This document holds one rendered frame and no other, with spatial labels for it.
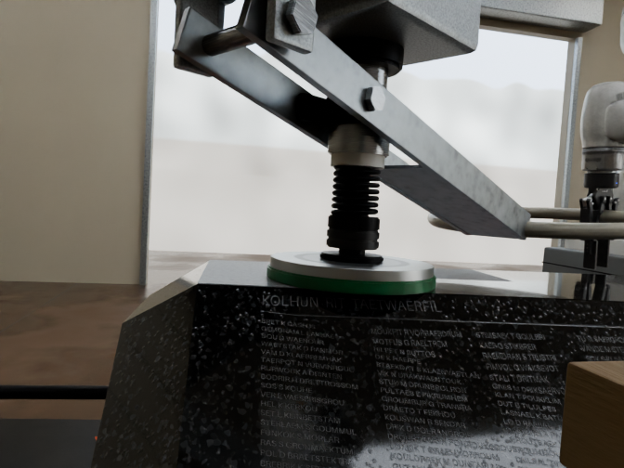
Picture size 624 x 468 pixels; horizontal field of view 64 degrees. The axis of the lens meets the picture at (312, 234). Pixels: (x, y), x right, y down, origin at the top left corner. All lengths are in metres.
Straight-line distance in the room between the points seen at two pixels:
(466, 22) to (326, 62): 0.21
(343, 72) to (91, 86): 5.13
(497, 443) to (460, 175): 0.38
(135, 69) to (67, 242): 1.87
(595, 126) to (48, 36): 5.17
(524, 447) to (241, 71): 0.49
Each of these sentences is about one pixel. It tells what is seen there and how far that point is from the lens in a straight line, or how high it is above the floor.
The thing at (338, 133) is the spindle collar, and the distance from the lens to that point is 0.64.
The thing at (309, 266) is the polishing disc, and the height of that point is 0.83.
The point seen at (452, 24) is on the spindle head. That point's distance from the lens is 0.66.
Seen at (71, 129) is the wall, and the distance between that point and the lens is 5.60.
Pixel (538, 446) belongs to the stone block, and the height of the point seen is 0.68.
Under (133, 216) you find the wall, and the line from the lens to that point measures 5.45.
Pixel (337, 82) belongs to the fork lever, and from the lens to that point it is 0.55.
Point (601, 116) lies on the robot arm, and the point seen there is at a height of 1.15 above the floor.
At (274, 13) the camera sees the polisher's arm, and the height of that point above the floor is 1.06.
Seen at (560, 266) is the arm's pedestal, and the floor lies 0.74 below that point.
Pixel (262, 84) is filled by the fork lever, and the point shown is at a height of 1.04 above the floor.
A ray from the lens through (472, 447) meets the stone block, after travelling 0.54.
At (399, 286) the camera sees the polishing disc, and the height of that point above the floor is 0.81.
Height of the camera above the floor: 0.90
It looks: 3 degrees down
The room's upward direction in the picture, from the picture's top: 3 degrees clockwise
